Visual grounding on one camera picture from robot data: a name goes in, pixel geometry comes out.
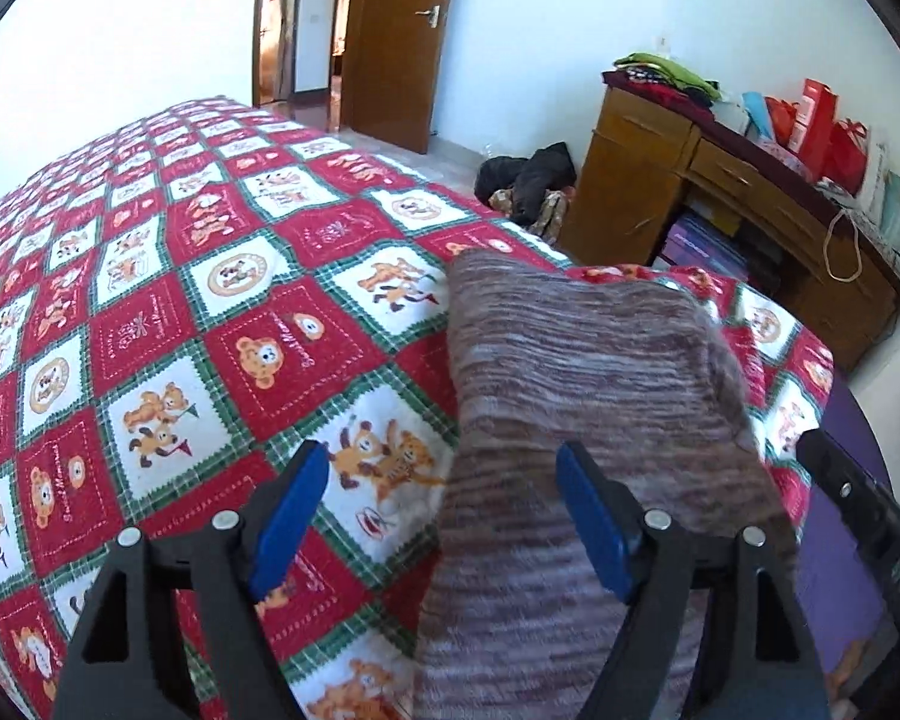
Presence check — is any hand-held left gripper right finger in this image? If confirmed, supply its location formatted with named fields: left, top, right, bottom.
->
left=555, top=441, right=833, bottom=720

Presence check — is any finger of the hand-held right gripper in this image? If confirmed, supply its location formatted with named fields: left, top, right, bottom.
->
left=795, top=427, right=900, bottom=644

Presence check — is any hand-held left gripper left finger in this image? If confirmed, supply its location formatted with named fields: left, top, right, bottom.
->
left=52, top=440, right=331, bottom=720

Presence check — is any brown knitted sweater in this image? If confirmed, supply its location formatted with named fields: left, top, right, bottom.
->
left=412, top=249, right=800, bottom=720

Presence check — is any black clothes pile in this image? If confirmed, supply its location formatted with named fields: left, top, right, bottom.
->
left=474, top=142, right=577, bottom=226

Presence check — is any pile of folded clothes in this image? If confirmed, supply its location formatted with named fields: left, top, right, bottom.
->
left=604, top=52, right=721, bottom=110

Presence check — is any person's purple clothing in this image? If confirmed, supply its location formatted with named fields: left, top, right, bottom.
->
left=795, top=382, right=900, bottom=695

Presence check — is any red checked printed quilt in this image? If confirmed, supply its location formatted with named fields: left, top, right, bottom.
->
left=0, top=96, right=837, bottom=720

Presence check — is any purple box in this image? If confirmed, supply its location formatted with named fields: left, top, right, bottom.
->
left=660, top=214, right=747, bottom=278

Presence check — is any floral cloth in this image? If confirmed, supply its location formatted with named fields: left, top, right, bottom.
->
left=491, top=190, right=569, bottom=245

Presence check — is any wooden desk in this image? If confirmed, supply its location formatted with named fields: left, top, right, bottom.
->
left=559, top=71, right=900, bottom=372

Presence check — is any tall red gift bag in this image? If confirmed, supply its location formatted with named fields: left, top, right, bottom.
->
left=795, top=79, right=838, bottom=177

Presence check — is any small red gift bag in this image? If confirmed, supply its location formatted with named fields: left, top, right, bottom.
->
left=765, top=97, right=800, bottom=147

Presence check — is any blue gift bag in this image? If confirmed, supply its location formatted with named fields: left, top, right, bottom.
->
left=742, top=92, right=770, bottom=140

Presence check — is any brown wooden door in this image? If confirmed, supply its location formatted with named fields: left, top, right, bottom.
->
left=341, top=0, right=462, bottom=155

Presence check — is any brown wooden door frame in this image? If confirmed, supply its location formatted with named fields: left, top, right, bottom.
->
left=251, top=0, right=361, bottom=110

